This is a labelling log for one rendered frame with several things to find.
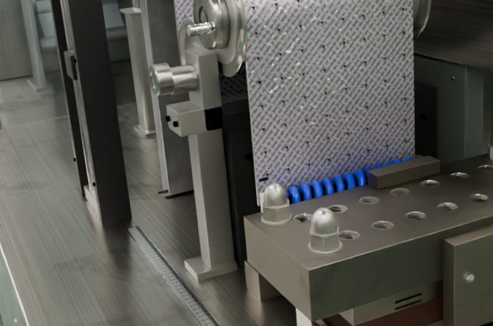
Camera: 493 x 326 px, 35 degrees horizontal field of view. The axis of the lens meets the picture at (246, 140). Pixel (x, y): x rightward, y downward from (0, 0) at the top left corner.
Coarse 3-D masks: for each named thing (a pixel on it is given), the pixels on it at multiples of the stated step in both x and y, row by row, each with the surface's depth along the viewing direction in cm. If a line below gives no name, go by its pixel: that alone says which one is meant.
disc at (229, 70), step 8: (240, 0) 88; (240, 8) 88; (240, 16) 89; (240, 24) 89; (240, 32) 90; (240, 40) 90; (240, 48) 90; (240, 56) 91; (224, 64) 96; (232, 64) 94; (240, 64) 92; (224, 72) 97; (232, 72) 94
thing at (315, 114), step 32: (256, 64) 91; (288, 64) 93; (320, 64) 95; (352, 64) 97; (384, 64) 99; (256, 96) 92; (288, 96) 94; (320, 96) 96; (352, 96) 98; (384, 96) 100; (256, 128) 94; (288, 128) 95; (320, 128) 97; (352, 128) 99; (384, 128) 102; (256, 160) 95; (288, 160) 97; (320, 160) 99; (352, 160) 101; (384, 160) 103; (256, 192) 96
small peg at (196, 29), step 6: (192, 24) 91; (198, 24) 91; (204, 24) 92; (210, 24) 92; (186, 30) 92; (192, 30) 91; (198, 30) 91; (204, 30) 92; (210, 30) 92; (192, 36) 92
